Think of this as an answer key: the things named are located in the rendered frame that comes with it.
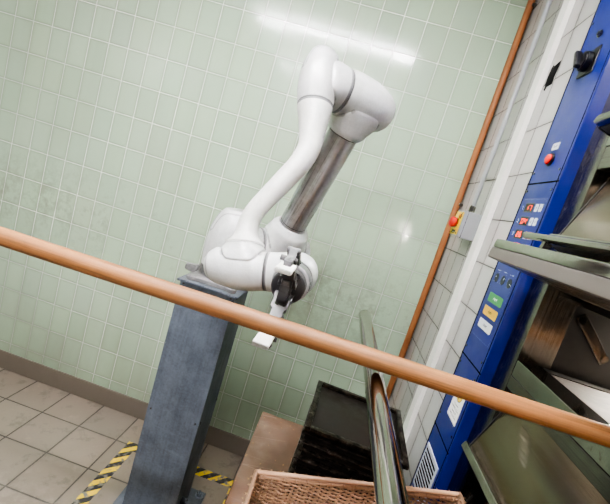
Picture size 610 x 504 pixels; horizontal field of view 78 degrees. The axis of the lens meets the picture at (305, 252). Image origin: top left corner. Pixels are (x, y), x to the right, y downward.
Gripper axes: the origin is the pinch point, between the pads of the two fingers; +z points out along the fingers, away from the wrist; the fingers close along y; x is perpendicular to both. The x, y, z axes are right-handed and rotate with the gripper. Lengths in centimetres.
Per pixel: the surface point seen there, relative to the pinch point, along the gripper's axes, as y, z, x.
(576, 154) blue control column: -47, -34, -53
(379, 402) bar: 2.4, 15.3, -18.6
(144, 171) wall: -7, -117, 93
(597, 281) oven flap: -20.5, 10.5, -40.3
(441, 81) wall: -84, -117, -29
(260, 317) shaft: -0.3, 7.3, 0.4
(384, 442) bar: 2.5, 23.6, -18.5
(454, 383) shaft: -0.3, 7.3, -29.7
